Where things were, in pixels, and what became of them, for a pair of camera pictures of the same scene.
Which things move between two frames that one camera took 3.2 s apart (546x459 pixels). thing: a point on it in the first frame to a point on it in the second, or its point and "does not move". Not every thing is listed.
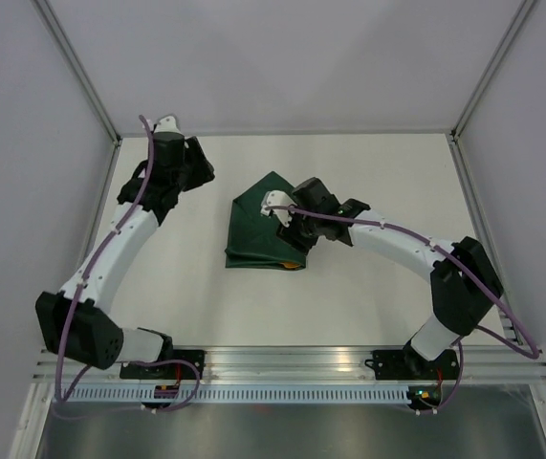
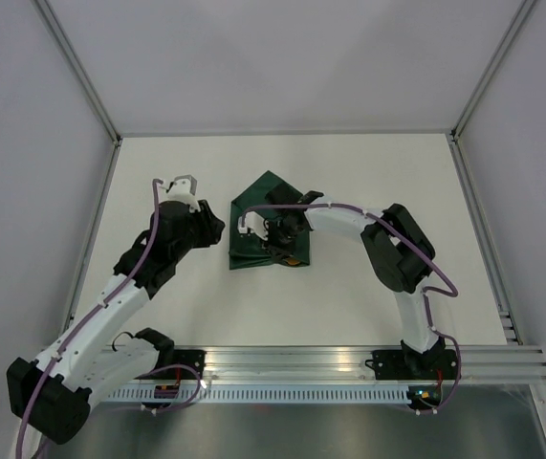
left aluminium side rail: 98,206 does not move
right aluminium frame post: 521,10 does not move
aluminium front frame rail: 482,365 does not move
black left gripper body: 196,170 to 201,232
